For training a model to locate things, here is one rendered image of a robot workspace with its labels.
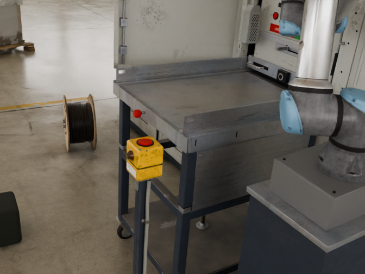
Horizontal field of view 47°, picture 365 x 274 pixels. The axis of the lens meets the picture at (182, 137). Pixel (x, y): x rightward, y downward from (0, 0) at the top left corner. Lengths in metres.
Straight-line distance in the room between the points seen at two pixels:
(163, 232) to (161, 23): 0.99
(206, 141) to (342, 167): 0.44
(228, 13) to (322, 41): 1.08
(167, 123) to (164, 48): 0.72
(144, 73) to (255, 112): 0.58
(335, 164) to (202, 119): 0.45
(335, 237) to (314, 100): 0.36
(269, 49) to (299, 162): 0.91
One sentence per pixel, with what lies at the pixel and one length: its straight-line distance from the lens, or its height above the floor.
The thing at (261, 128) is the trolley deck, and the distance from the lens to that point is 1.53.
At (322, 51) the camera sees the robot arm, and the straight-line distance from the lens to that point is 1.14.
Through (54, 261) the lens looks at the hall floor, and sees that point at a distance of 2.16.
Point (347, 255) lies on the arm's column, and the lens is 1.29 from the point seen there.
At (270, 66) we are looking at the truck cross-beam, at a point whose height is 0.91.
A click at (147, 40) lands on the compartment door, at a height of 0.97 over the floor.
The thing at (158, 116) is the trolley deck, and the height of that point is 0.85.
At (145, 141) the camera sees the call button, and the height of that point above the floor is 0.91.
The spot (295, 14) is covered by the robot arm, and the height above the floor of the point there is 1.23.
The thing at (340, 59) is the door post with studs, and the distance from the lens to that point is 1.74.
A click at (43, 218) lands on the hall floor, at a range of 2.43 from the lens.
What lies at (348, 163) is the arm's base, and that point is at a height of 0.91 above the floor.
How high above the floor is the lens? 1.43
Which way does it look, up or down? 25 degrees down
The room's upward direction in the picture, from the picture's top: 5 degrees clockwise
